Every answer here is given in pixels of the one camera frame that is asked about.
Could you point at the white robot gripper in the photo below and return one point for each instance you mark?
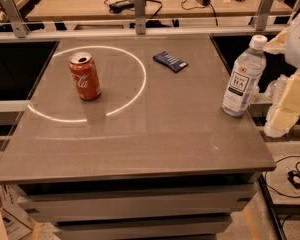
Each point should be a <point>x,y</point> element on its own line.
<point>299,42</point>

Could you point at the clear plastic water bottle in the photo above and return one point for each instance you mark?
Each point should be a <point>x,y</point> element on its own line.
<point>245,75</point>

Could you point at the small clear bottle left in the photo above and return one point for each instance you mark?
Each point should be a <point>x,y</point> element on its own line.
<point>276,88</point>

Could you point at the black power adapter on floor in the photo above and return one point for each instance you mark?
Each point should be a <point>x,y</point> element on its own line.
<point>294,179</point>

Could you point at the dark blue snack packet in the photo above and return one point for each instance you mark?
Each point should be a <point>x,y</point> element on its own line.
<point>170,61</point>

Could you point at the black device on desk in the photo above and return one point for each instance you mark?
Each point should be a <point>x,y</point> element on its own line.
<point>119,6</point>

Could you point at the red Coca-Cola can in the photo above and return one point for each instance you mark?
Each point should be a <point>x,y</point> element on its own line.
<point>84,73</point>

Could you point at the wooden background desk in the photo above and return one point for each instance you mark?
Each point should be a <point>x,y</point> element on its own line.
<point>59,10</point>

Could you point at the cardboard box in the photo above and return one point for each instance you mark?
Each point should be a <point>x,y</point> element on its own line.
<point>15,223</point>

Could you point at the right metal bracket post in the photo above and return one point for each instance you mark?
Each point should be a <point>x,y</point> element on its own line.
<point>259,21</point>

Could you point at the metal bracket post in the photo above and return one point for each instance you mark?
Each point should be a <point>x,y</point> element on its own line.
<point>20,29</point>
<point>140,20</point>
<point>259,21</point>

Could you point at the middle metal bracket post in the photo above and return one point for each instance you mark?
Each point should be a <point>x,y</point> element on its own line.
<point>140,20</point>

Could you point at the left metal bracket post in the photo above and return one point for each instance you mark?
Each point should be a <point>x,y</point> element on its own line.
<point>20,29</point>

